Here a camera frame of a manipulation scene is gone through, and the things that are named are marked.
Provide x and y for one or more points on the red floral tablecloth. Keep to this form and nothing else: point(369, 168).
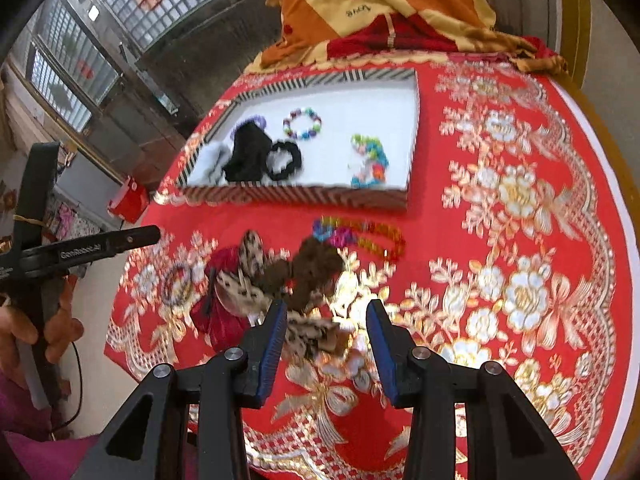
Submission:
point(450, 240)

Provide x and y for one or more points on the red plastic box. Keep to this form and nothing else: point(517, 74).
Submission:
point(127, 200)

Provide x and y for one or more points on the large black scrunchie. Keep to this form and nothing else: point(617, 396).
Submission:
point(247, 152)

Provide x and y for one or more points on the orange red printed blanket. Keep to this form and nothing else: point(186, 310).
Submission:
point(400, 5)

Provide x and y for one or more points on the leopard print hair bow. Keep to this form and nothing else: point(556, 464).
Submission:
point(315, 335)

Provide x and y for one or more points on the white scrunchie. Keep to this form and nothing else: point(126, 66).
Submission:
point(210, 162)

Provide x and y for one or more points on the yellow wooden door frame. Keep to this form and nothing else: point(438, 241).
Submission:
point(575, 10)

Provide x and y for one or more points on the small black scrunchie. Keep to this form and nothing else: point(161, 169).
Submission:
point(295, 155)

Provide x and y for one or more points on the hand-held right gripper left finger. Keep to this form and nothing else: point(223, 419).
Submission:
point(272, 350)

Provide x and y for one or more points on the striped cardboard box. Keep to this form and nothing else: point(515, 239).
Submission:
point(330, 110)

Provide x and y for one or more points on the leopard print scrunchie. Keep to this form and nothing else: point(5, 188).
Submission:
point(252, 257)

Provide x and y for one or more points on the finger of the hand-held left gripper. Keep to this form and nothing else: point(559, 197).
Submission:
point(130, 238)

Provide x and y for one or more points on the red scrunchie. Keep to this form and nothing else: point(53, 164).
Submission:
point(222, 310)

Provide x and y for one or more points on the person's left hand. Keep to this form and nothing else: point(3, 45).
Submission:
point(62, 327)

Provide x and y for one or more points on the magenta garment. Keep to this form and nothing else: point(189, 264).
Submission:
point(40, 455)

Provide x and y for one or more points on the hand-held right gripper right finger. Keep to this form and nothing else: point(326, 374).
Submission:
point(382, 355)

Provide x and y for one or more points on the grey metal door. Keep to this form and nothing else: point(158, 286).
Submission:
point(530, 10)

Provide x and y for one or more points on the brown fuzzy scrunchie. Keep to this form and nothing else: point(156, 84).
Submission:
point(315, 265)

